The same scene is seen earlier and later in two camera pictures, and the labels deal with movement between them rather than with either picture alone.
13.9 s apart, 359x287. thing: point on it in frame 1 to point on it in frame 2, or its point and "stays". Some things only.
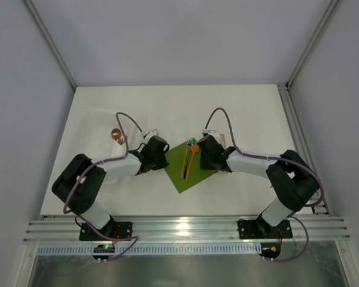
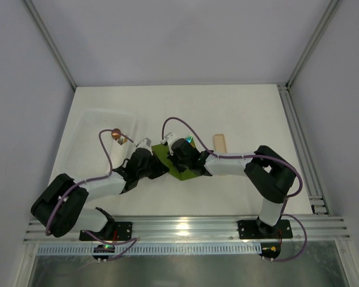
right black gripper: (206, 159) to (179, 163)
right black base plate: (262, 228) stays
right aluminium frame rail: (320, 204) stays
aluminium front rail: (66, 229) stays
